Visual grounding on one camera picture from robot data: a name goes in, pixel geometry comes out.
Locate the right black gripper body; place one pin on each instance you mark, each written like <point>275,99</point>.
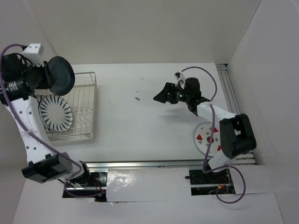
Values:
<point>178,95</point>

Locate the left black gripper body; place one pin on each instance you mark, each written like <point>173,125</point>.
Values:
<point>40,76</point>

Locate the dark blue glazed plate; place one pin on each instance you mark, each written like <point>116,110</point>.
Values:
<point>63,73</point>

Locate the blue striped plate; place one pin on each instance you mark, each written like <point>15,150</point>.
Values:
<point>47,129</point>
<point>56,113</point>

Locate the strawberry pattern plate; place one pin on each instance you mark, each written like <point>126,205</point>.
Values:
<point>202,135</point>

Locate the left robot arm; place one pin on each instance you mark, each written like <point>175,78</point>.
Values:
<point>19,79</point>

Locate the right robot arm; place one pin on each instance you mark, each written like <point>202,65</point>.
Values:
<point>231,134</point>

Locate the white glossy cover sheet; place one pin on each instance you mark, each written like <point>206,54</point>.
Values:
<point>147,185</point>

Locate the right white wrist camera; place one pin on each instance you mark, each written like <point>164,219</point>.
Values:
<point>179,77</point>

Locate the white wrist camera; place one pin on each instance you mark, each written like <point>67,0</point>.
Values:
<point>34,52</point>
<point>179,77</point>

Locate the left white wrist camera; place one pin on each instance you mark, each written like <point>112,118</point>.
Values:
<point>34,52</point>

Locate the white wire dish rack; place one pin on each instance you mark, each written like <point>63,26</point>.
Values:
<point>81,100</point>

